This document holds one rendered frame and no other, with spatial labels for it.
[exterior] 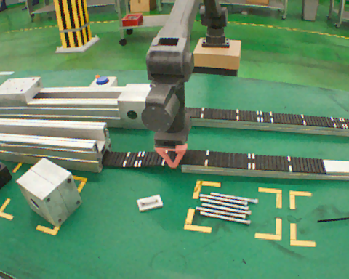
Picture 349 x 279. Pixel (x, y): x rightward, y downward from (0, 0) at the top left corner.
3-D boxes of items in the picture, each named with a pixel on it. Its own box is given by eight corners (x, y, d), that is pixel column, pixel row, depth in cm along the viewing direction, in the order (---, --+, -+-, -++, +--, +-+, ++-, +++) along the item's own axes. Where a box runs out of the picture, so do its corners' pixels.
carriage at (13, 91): (45, 94, 96) (41, 76, 92) (30, 110, 87) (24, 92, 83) (13, 94, 98) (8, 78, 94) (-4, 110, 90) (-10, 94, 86)
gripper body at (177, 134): (153, 145, 63) (150, 115, 58) (163, 118, 71) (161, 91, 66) (185, 147, 62) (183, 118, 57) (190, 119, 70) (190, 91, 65)
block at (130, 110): (160, 106, 94) (158, 80, 88) (151, 129, 85) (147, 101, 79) (133, 105, 96) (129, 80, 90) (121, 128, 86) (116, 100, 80)
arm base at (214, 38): (229, 41, 124) (202, 40, 125) (229, 24, 119) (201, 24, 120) (230, 48, 117) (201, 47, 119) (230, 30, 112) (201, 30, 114)
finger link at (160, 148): (156, 172, 68) (153, 140, 62) (163, 152, 73) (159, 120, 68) (186, 174, 67) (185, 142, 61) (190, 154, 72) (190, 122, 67)
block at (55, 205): (89, 195, 66) (78, 166, 60) (57, 228, 58) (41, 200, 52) (62, 180, 70) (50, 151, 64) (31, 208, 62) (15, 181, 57)
